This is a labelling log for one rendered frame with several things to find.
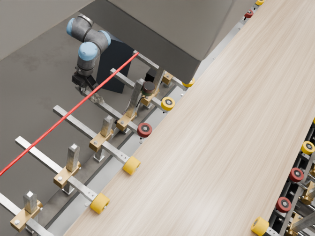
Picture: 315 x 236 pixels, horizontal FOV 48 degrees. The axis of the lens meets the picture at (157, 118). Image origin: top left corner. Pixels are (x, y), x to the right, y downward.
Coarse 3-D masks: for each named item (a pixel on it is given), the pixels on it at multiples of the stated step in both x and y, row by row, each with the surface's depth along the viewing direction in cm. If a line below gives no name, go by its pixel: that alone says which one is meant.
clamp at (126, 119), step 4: (124, 116) 199; (136, 116) 204; (120, 120) 197; (124, 120) 198; (128, 120) 198; (132, 120) 203; (116, 124) 198; (120, 124) 196; (124, 124) 196; (120, 128) 198; (124, 128) 198
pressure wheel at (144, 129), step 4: (140, 124) 194; (144, 124) 195; (148, 124) 196; (140, 128) 193; (144, 128) 193; (148, 128) 194; (140, 132) 192; (144, 132) 192; (148, 132) 193; (144, 136) 193
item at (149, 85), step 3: (144, 84) 176; (147, 84) 176; (150, 84) 177; (153, 84) 177; (147, 87) 175; (150, 87) 176; (153, 87) 176; (141, 90) 180; (144, 96) 183; (138, 102) 189
